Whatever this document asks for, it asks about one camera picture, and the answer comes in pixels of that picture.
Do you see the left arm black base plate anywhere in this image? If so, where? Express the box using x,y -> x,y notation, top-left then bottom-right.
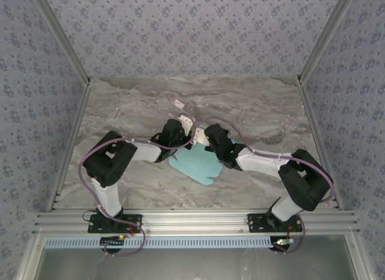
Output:
87,213 -> 143,234

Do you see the aluminium frame cross rail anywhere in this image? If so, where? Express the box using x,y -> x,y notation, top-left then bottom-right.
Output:
31,210 -> 360,235

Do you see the slotted grey cable duct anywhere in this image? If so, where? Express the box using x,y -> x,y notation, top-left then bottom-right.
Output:
44,236 -> 297,250

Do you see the aluminium frame post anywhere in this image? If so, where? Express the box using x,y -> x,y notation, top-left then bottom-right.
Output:
29,0 -> 91,87
297,0 -> 360,86

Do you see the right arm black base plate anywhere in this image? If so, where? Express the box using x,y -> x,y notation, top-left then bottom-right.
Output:
247,213 -> 303,234

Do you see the aluminium table side rail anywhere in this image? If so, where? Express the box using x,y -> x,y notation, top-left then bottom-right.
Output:
46,81 -> 93,213
297,79 -> 345,211

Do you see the light blue paper box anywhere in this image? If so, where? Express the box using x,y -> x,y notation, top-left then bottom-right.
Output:
168,125 -> 238,186

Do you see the aluminium frame leg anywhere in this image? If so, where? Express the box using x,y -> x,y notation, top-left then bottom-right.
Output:
16,233 -> 46,280
342,233 -> 372,280

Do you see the small black circuit board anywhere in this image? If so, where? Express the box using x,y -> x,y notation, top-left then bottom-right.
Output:
100,236 -> 126,251
268,236 -> 295,253

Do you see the grey metal sheet panel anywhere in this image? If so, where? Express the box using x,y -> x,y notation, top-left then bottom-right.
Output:
37,248 -> 354,280

